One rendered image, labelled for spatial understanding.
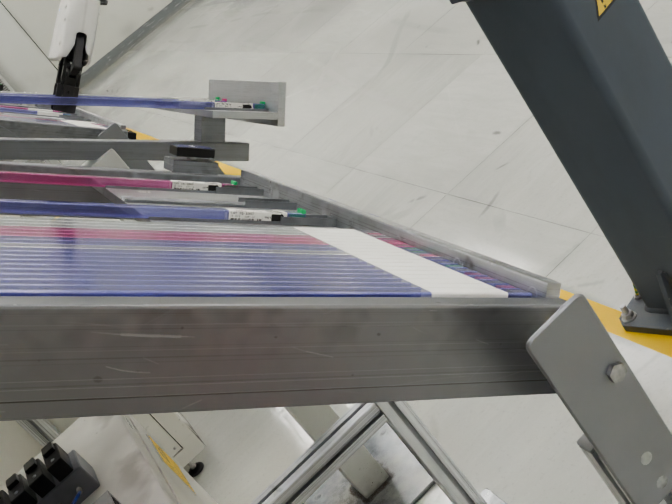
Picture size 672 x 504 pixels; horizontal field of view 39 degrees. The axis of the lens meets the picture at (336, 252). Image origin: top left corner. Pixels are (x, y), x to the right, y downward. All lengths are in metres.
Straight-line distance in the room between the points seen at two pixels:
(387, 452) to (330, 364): 1.31
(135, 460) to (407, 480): 0.79
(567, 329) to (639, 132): 0.93
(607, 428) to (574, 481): 0.96
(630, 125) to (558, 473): 0.57
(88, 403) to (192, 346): 0.06
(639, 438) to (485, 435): 1.12
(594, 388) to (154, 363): 0.27
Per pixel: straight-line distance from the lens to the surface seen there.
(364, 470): 1.77
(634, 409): 0.64
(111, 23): 8.73
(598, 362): 0.60
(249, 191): 1.14
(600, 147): 1.52
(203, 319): 0.52
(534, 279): 0.66
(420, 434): 1.48
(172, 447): 2.17
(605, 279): 1.92
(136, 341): 0.52
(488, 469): 1.69
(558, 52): 1.43
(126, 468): 1.09
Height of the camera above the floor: 1.09
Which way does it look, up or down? 24 degrees down
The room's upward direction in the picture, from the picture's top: 37 degrees counter-clockwise
